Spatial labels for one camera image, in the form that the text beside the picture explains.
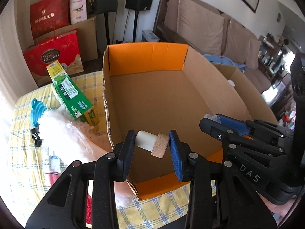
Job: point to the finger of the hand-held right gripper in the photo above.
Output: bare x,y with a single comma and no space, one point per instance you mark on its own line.
214,128
234,124

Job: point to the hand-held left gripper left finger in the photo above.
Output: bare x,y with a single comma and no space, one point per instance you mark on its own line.
127,152

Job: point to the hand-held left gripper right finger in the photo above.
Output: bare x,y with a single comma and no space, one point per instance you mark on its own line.
176,157

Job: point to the white stopper with wooden cap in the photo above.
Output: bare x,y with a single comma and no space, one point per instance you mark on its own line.
145,139

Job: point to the cardboard box orange flaps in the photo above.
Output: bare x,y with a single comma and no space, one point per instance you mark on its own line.
154,95

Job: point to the white fluffy duster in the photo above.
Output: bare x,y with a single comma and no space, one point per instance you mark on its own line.
64,136

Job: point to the small black clip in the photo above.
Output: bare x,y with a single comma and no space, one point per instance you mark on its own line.
37,139

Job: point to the blue collapsible funnel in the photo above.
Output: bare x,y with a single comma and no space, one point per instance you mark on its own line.
35,114

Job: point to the person's right hand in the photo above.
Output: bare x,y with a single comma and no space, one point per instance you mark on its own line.
281,211

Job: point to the dark wooden cabinet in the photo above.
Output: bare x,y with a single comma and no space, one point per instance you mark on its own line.
278,95

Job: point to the plain open cardboard box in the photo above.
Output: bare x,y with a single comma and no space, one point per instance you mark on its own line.
250,93

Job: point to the white bottle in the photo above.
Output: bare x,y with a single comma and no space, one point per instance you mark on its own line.
231,83

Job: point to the cluttered shelf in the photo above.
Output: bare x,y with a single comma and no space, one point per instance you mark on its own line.
274,52

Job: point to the small beige pillow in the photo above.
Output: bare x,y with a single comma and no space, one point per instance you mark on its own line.
253,52

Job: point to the blue cloth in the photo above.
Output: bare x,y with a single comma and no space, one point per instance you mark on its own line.
219,59

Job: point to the red fabric item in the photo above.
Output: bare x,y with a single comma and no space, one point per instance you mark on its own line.
88,207

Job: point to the small white blue packet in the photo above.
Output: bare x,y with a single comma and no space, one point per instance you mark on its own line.
53,163

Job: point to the large beige sofa cushion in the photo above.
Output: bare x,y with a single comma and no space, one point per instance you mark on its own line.
200,26
236,38

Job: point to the green and yellow carton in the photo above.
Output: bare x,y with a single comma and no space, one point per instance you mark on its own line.
69,93

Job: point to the dark wooden sofa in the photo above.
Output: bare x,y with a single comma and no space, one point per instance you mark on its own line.
164,28

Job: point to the yellow plaid tablecloth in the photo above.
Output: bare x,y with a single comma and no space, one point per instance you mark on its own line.
26,105

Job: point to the blue and white box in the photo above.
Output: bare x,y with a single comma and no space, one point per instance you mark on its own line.
150,35

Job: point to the red gift bag brown base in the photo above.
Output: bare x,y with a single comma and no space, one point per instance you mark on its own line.
64,50

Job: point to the brown cardboard box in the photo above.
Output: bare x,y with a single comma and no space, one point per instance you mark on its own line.
88,38

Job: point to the black speaker stand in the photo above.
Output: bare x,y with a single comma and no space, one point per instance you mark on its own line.
106,28
135,26

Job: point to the white toilet paper pack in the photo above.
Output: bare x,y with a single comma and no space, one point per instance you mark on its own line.
77,9

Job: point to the red gift bag gold print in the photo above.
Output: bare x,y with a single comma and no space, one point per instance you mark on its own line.
50,12

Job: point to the round wall ornament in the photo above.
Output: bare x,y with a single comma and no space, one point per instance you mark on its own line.
279,17

